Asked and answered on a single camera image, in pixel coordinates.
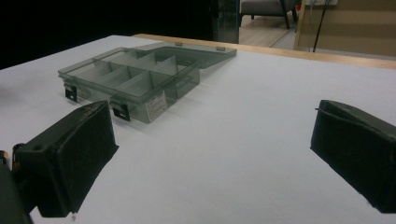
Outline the grey upholstered chair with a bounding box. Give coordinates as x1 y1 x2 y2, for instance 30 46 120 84
239 0 302 30

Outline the black cable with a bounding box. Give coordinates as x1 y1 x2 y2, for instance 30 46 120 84
312 0 332 53

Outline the dark glass cabinet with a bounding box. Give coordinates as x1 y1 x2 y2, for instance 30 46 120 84
212 0 241 45

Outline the clear grey compartment organizer box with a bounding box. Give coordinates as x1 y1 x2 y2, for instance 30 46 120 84
57 41 238 124

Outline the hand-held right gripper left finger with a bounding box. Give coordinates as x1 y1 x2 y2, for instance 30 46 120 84
12 100 120 218

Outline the light wooden panel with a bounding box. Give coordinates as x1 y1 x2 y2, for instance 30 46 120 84
293 0 396 58

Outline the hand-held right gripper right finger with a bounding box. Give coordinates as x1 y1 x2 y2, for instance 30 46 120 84
310 99 396 215

